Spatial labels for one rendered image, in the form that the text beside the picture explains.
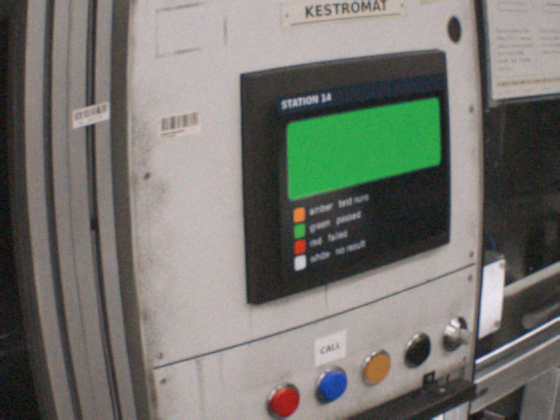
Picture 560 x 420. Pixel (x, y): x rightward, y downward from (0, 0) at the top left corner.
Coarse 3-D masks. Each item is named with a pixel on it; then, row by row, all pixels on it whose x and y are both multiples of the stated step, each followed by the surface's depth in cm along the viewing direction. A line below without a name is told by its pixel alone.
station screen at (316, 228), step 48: (288, 96) 109; (336, 96) 113; (384, 96) 117; (432, 96) 121; (288, 144) 110; (288, 192) 111; (336, 192) 115; (384, 192) 119; (432, 192) 123; (288, 240) 112; (336, 240) 116; (384, 240) 120
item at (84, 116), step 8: (96, 104) 101; (104, 104) 101; (72, 112) 99; (80, 112) 100; (88, 112) 100; (96, 112) 101; (104, 112) 101; (80, 120) 100; (88, 120) 100; (96, 120) 101; (72, 128) 99
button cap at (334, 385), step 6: (336, 372) 122; (330, 378) 121; (336, 378) 122; (342, 378) 122; (324, 384) 121; (330, 384) 121; (336, 384) 122; (342, 384) 122; (324, 390) 121; (330, 390) 121; (336, 390) 122; (342, 390) 123; (324, 396) 122; (330, 396) 122; (336, 396) 122
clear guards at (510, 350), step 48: (480, 0) 129; (528, 0) 135; (480, 48) 130; (528, 48) 136; (528, 96) 137; (528, 144) 138; (528, 192) 140; (528, 240) 142; (480, 288) 137; (528, 288) 144; (480, 336) 139; (528, 336) 146; (480, 384) 141
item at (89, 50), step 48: (96, 0) 98; (96, 48) 99; (96, 96) 100; (96, 144) 101; (96, 192) 103; (96, 240) 104; (96, 288) 105; (96, 336) 105; (96, 384) 106; (528, 384) 190
